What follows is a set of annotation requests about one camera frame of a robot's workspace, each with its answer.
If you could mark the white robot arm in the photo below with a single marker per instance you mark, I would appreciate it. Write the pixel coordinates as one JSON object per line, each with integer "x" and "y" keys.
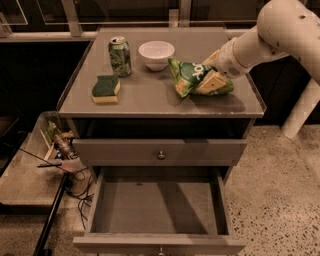
{"x": 284, "y": 27}

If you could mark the clear plastic bin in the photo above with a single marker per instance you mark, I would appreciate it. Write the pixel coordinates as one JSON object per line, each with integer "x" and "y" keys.
{"x": 34, "y": 174}

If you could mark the green soda can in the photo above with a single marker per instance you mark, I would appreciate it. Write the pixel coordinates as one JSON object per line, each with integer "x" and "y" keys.
{"x": 120, "y": 58}

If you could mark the white ceramic bowl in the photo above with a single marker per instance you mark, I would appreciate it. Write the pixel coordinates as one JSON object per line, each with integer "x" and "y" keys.
{"x": 155, "y": 54}

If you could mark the green rice chip bag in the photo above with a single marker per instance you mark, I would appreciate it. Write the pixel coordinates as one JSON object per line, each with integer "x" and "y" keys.
{"x": 187, "y": 76}

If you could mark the grey drawer cabinet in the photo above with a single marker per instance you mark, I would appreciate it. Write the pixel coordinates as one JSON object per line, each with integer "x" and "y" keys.
{"x": 149, "y": 108}

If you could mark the open grey middle drawer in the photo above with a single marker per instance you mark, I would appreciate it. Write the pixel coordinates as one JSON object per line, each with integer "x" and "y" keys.
{"x": 140, "y": 210}

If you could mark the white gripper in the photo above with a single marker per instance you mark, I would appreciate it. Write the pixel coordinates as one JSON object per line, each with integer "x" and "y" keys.
{"x": 227, "y": 63}

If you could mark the green and yellow sponge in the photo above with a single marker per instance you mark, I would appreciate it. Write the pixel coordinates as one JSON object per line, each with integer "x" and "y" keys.
{"x": 106, "y": 89}

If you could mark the brass top drawer knob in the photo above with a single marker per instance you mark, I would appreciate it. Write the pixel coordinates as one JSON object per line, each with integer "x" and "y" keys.
{"x": 161, "y": 155}

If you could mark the clutter items in bin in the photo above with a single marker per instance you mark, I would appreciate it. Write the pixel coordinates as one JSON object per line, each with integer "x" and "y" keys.
{"x": 61, "y": 141}

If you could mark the brass middle drawer knob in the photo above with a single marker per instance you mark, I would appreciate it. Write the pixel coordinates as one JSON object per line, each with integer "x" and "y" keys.
{"x": 161, "y": 253}

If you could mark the closed grey top drawer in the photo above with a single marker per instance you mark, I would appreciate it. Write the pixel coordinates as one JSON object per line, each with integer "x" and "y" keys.
{"x": 143, "y": 152}

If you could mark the brass drawer knob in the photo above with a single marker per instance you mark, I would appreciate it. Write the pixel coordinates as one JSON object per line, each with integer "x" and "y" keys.
{"x": 161, "y": 155}
{"x": 161, "y": 253}

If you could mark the black floor rail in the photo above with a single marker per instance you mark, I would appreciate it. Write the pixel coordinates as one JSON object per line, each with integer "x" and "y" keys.
{"x": 40, "y": 247}

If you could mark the metal window railing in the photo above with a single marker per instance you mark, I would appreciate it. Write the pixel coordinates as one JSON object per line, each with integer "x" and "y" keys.
{"x": 79, "y": 20}

